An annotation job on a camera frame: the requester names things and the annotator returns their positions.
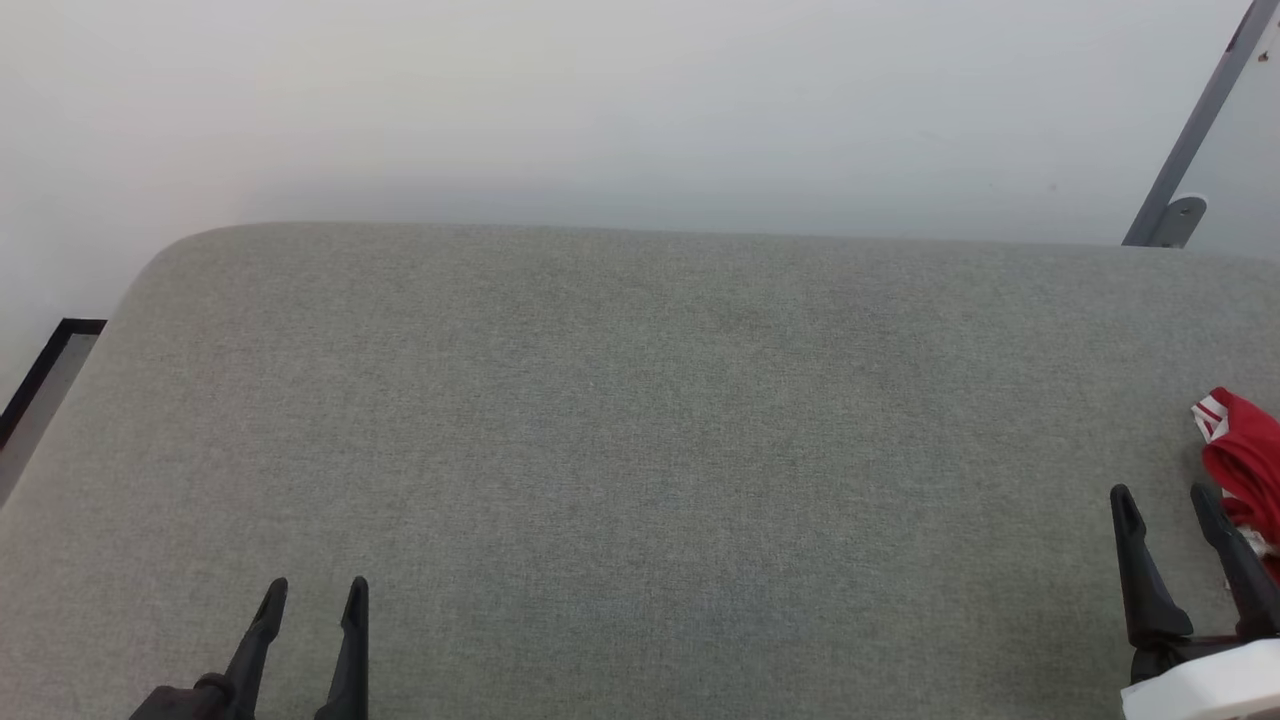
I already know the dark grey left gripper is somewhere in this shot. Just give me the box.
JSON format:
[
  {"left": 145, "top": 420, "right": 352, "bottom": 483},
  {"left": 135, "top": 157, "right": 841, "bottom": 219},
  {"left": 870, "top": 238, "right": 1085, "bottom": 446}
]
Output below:
[{"left": 128, "top": 576, "right": 371, "bottom": 720}]

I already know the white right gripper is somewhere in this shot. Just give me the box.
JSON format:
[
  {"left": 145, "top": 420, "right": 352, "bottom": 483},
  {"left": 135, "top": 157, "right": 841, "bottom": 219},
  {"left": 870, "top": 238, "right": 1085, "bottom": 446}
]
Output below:
[{"left": 1110, "top": 484, "right": 1280, "bottom": 720}]

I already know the red and white basketball jersey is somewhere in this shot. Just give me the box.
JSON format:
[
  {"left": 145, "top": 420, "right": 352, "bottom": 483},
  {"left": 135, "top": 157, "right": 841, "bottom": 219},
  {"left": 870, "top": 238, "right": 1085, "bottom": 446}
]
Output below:
[{"left": 1190, "top": 387, "right": 1280, "bottom": 586}]

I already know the black floor trim strip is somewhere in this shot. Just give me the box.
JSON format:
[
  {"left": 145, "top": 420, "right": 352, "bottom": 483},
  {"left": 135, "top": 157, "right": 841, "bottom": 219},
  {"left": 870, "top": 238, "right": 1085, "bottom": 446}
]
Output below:
[{"left": 0, "top": 318, "right": 108, "bottom": 451}]

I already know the grey fabric sofa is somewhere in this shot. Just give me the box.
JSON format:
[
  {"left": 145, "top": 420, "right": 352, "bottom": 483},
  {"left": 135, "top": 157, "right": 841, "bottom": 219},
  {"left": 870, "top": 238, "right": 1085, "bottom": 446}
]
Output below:
[{"left": 0, "top": 222, "right": 1280, "bottom": 720}]

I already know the grey metal rail bracket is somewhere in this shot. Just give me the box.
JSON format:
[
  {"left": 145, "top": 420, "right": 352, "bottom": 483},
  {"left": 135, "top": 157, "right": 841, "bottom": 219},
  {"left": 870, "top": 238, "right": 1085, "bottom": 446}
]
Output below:
[{"left": 1155, "top": 194, "right": 1209, "bottom": 250}]

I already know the grey metal rail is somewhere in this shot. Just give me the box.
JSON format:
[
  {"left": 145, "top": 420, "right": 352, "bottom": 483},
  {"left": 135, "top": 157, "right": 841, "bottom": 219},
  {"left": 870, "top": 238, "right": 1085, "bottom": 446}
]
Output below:
[{"left": 1122, "top": 0, "right": 1280, "bottom": 248}]

